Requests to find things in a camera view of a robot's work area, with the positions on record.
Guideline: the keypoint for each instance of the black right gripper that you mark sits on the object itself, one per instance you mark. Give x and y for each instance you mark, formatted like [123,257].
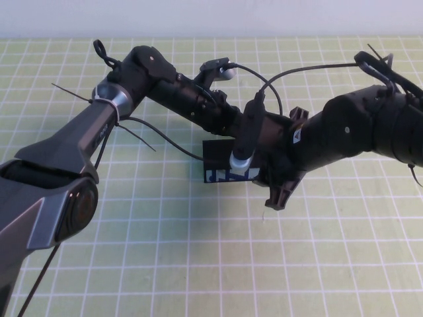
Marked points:
[277,138]

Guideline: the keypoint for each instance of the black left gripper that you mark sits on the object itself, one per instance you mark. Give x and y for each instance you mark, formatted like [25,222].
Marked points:
[218,115]

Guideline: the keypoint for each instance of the black glasses case printed side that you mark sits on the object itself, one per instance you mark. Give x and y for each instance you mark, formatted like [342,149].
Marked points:
[215,152]

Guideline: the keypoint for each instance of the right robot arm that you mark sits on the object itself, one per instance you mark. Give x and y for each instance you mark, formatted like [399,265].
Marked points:
[347,132]

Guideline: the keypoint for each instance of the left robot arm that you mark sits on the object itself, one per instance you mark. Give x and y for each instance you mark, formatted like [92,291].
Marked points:
[66,142]

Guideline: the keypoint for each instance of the black zip tie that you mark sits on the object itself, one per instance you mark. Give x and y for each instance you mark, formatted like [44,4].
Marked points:
[413,173]
[138,139]
[72,92]
[376,53]

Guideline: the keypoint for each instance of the white zip tie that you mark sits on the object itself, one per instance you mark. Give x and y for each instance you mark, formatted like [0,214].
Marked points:
[105,101]

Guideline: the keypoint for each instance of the green white grid mat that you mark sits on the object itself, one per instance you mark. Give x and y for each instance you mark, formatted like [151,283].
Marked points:
[198,264]

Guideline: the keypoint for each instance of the right wrist camera silver lens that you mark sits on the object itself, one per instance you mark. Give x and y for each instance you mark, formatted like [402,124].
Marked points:
[248,132]

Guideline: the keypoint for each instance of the wrist camera silver lens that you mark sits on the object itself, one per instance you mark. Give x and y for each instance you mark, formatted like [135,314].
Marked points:
[248,132]
[228,73]

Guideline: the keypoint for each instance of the left wrist camera silver lens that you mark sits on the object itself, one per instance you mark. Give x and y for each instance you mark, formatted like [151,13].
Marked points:
[228,73]

